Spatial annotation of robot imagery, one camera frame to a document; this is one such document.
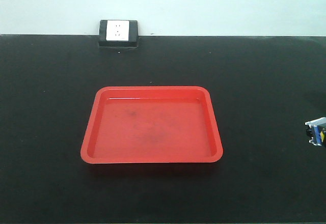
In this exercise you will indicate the black and white power outlet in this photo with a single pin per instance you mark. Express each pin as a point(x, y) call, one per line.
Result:
point(118, 34)

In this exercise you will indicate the red plastic tray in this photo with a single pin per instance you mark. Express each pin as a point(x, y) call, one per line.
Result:
point(152, 124)

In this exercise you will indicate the yellow mushroom push button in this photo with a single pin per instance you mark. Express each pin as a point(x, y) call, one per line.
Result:
point(316, 131)

